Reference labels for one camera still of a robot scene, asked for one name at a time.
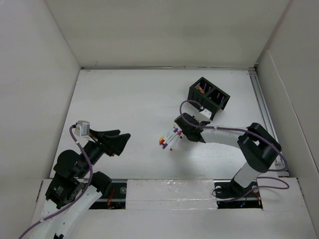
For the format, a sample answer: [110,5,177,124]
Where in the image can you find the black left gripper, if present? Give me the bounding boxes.
[77,127,131,177]

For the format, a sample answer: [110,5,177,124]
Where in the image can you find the red cap marker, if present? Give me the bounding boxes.
[170,131,182,151]
[159,127,176,145]

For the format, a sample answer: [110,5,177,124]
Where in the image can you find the orange highlighter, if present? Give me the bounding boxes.
[198,87,205,94]

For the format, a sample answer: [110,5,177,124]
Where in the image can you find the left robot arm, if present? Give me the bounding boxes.
[20,124,131,239]

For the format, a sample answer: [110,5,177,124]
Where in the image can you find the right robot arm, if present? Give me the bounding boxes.
[174,113,282,202]

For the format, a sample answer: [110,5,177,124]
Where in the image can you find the purple cap marker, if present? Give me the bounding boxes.
[161,127,179,149]

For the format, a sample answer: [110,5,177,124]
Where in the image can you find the black two-compartment pen holder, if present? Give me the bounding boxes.
[187,77,230,120]

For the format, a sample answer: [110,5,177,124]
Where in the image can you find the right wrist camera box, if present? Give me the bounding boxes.
[194,109,212,122]

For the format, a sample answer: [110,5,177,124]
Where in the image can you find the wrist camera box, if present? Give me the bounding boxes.
[74,120,90,137]
[194,109,212,122]

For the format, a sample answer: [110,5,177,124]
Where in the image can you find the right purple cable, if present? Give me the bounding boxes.
[179,100,290,203]

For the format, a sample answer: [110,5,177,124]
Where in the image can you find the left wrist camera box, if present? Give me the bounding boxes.
[74,120,90,137]

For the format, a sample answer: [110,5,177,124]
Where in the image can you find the aluminium rail right side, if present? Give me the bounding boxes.
[248,68,290,177]

